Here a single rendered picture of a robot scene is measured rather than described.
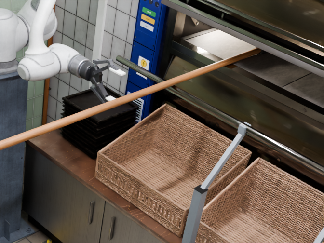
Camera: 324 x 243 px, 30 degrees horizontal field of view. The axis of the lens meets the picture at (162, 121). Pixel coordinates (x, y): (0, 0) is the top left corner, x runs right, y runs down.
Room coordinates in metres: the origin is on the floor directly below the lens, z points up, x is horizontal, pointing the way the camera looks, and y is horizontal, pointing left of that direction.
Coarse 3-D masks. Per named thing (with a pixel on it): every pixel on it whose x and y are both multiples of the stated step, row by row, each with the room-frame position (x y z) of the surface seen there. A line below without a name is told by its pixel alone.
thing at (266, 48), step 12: (168, 0) 2.67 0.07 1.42; (180, 0) 2.78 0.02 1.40; (192, 12) 2.58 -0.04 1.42; (216, 24) 2.50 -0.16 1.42; (240, 24) 2.65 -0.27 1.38; (240, 36) 2.42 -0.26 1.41; (264, 36) 2.54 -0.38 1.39; (264, 48) 2.35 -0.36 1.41; (288, 48) 2.43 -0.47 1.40; (288, 60) 2.28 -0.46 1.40; (300, 60) 2.25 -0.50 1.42; (312, 72) 2.21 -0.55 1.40
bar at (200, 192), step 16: (128, 64) 2.47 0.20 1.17; (160, 80) 2.36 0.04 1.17; (192, 96) 2.26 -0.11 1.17; (224, 112) 2.17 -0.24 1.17; (240, 128) 2.09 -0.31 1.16; (272, 144) 2.01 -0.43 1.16; (224, 160) 2.01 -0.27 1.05; (304, 160) 1.93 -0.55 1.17; (208, 176) 1.97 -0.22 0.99; (192, 208) 1.92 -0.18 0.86; (192, 224) 1.91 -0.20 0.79; (192, 240) 1.91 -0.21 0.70; (320, 240) 1.69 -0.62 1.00
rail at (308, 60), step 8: (176, 0) 2.64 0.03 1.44; (192, 8) 2.59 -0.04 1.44; (208, 16) 2.53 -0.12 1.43; (224, 24) 2.48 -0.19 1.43; (232, 24) 2.47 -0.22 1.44; (240, 32) 2.43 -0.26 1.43; (248, 32) 2.41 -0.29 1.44; (264, 40) 2.36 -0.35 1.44; (280, 48) 2.31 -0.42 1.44; (296, 56) 2.27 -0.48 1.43; (304, 56) 2.25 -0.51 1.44; (312, 64) 2.22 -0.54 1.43; (320, 64) 2.21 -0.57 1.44
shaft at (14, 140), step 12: (228, 60) 2.63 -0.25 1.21; (192, 72) 2.42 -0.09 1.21; (204, 72) 2.48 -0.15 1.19; (156, 84) 2.24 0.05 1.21; (168, 84) 2.28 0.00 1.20; (132, 96) 2.11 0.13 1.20; (96, 108) 1.96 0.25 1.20; (108, 108) 2.01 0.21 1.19; (60, 120) 1.83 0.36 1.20; (72, 120) 1.86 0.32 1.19; (24, 132) 1.72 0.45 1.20; (36, 132) 1.74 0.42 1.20; (48, 132) 1.78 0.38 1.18; (0, 144) 1.63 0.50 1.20; (12, 144) 1.66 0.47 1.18
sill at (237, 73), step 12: (180, 48) 2.77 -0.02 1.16; (192, 48) 2.75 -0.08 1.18; (204, 60) 2.68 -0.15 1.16; (216, 60) 2.66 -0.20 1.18; (228, 72) 2.60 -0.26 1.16; (240, 72) 2.58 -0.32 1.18; (252, 84) 2.52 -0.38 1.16; (264, 84) 2.49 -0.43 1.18; (276, 96) 2.44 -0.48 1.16; (288, 96) 2.42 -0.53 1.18; (300, 108) 2.37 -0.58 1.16; (312, 108) 2.34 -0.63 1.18
